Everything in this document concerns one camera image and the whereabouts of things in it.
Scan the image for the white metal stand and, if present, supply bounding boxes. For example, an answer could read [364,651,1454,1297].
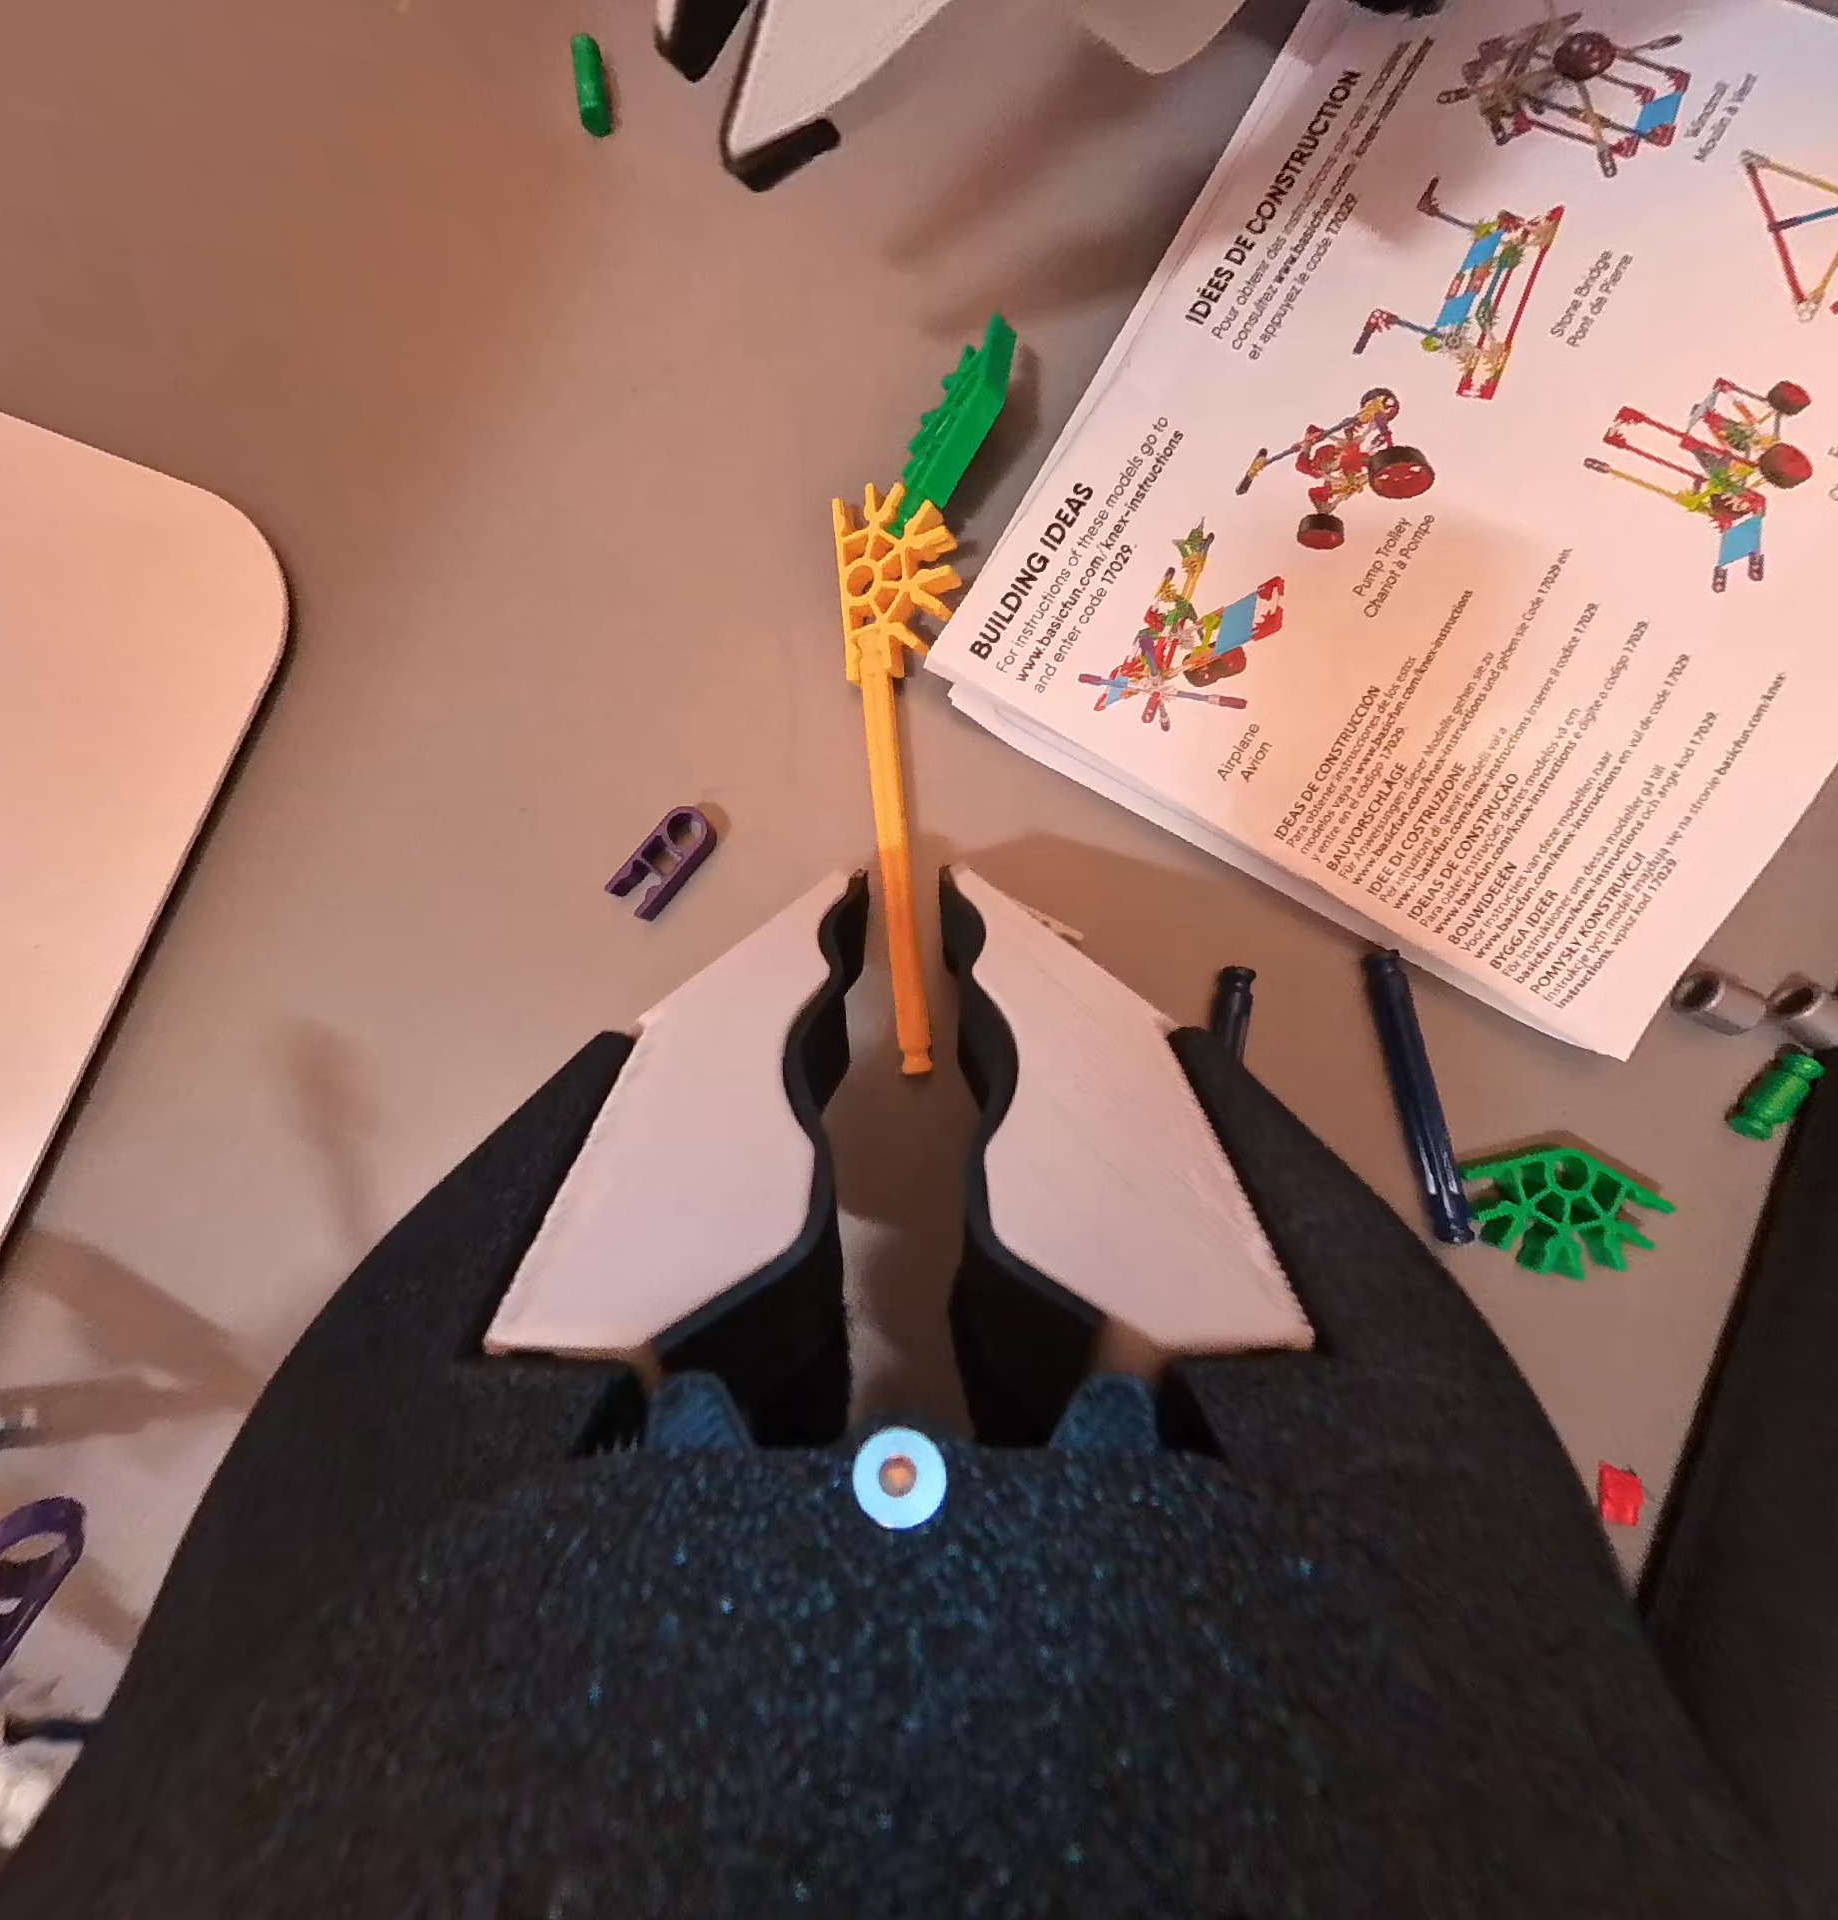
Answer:
[0,394,292,1328]

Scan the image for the white instruction booklet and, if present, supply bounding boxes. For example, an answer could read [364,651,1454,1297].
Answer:
[923,0,1838,1063]

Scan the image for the green fan connector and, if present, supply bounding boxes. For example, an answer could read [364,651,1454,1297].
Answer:
[1459,1143,1676,1279]
[899,310,1020,518]

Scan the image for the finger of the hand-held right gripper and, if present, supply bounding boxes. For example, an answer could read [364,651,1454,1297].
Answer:
[718,0,952,192]
[654,0,758,85]

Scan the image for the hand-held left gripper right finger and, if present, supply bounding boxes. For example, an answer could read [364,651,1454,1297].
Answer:
[940,865,1318,1354]

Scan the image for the orange rod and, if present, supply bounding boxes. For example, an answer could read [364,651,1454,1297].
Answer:
[864,660,937,1077]

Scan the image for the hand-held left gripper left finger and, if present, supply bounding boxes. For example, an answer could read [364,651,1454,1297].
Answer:
[483,868,874,1363]

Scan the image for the colourful construction toy model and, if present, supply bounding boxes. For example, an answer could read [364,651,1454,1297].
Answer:
[0,1401,96,1848]

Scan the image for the purple clip connector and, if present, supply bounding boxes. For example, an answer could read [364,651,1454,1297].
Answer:
[604,806,718,921]

